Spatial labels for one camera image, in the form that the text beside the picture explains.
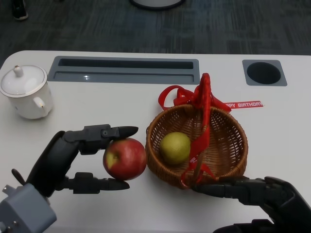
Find wicker basket with red ribbon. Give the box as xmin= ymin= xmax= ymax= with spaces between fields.
xmin=157 ymin=72 xmax=265 ymax=189

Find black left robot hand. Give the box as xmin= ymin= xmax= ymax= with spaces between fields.
xmin=26 ymin=124 xmax=139 ymax=198

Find brown wicker basket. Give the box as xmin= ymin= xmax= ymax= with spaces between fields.
xmin=145 ymin=103 xmax=249 ymax=190

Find red apple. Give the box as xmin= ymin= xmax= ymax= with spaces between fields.
xmin=103 ymin=137 xmax=147 ymax=181

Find grey round table cup holder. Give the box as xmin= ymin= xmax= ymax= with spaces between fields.
xmin=242 ymin=59 xmax=288 ymax=87

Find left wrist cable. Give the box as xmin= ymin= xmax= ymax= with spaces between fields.
xmin=11 ymin=168 xmax=27 ymax=187

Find yellow-green pear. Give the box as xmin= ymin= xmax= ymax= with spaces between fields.
xmin=159 ymin=131 xmax=191 ymax=166

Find white round base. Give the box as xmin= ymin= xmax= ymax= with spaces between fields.
xmin=129 ymin=0 xmax=185 ymax=11

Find black shoe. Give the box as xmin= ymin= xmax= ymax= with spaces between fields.
xmin=11 ymin=0 xmax=29 ymax=21

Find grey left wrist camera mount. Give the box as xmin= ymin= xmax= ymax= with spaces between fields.
xmin=0 ymin=183 xmax=58 ymax=233

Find grey long table slot tray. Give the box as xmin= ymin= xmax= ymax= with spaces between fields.
xmin=47 ymin=55 xmax=200 ymax=85

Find white lidded teacup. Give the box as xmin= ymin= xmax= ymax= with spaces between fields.
xmin=0 ymin=64 xmax=54 ymax=120

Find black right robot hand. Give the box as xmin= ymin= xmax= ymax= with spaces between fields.
xmin=191 ymin=176 xmax=311 ymax=233

